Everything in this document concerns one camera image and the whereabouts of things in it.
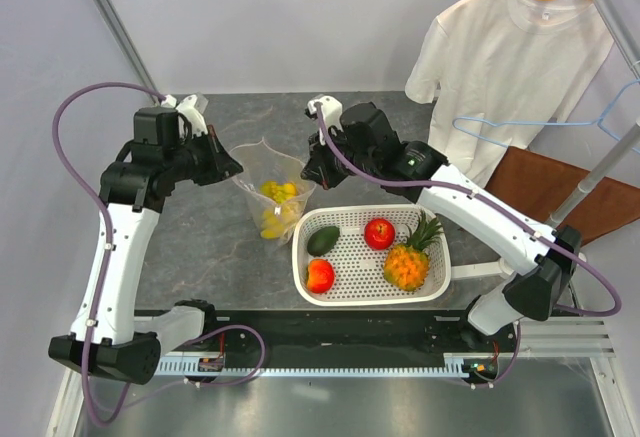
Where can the red orange peach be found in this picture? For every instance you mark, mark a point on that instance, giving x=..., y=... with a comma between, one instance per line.
x=320, y=276

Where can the blue clothes hanger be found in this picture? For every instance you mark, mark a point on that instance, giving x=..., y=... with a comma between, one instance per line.
x=599, y=122

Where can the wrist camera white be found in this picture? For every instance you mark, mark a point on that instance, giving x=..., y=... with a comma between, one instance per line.
x=191, y=109
x=331, y=109

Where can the white perforated plastic basket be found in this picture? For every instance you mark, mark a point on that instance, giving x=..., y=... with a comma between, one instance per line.
x=358, y=269

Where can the aluminium frame post left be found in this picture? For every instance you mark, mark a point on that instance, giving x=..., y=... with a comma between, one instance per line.
x=124, y=41

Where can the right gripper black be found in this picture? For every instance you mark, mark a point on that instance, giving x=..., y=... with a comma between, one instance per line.
x=318, y=159

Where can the red apple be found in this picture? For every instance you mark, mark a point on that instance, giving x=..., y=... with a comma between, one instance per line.
x=379, y=234

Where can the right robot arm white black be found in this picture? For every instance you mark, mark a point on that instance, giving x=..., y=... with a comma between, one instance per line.
x=360, y=141

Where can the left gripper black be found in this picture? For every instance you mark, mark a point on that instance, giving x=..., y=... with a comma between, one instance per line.
x=224, y=166

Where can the brown cloth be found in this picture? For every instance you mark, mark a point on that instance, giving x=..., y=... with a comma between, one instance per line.
x=536, y=185

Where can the yellow banana bunch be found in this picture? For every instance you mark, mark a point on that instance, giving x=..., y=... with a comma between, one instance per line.
x=278, y=218

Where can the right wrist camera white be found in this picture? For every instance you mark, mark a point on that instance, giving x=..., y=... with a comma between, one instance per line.
x=331, y=109

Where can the white cable duct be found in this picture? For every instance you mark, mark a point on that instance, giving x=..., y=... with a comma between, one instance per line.
x=183, y=365

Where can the orange toy pineapple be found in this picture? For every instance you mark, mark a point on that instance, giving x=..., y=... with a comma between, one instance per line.
x=407, y=264

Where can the green avocado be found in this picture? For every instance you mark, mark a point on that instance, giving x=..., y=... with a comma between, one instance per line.
x=322, y=241

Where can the clear zip top bag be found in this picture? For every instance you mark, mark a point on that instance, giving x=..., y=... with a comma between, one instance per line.
x=263, y=163

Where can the white t-shirt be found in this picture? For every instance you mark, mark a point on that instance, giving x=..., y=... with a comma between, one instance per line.
x=497, y=70

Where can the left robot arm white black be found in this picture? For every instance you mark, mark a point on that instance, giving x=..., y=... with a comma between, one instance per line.
x=171, y=143

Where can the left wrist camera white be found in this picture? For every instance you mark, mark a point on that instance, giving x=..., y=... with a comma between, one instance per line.
x=191, y=109

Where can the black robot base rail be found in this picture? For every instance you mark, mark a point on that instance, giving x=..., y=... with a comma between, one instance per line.
x=364, y=339

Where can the silver clothes rack pole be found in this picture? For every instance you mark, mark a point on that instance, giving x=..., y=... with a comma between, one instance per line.
x=595, y=176

